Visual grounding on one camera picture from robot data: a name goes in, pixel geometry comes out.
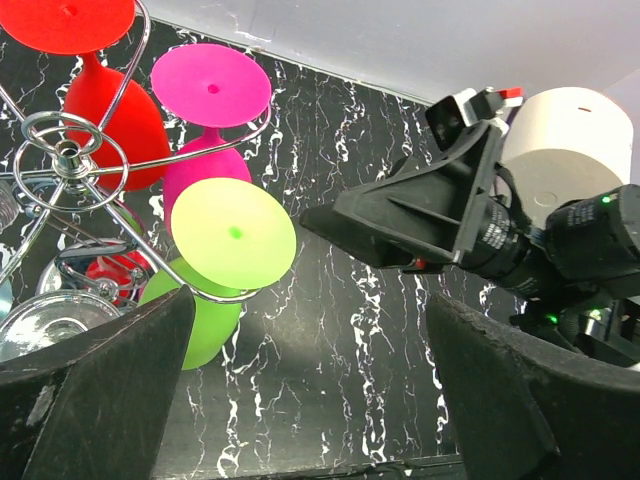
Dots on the blue wine glass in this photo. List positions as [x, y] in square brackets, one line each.
[6, 300]

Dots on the white cylindrical container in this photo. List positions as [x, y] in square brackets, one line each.
[567, 143]

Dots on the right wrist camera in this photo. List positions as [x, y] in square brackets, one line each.
[448, 118]

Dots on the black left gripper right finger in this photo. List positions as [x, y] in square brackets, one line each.
[523, 408]

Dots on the clear wine glass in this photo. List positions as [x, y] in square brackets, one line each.
[50, 318]

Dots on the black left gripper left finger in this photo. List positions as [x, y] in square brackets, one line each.
[95, 406]

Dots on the chrome wine glass rack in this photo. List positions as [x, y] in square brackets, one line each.
[83, 179]

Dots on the magenta wine glass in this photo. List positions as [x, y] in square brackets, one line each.
[214, 87]

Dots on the green wine glass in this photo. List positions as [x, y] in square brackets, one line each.
[231, 236]

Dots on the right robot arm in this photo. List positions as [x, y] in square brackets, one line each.
[578, 274]

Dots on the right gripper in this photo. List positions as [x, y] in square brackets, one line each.
[464, 209]

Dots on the red wine glass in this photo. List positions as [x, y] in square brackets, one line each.
[83, 28]

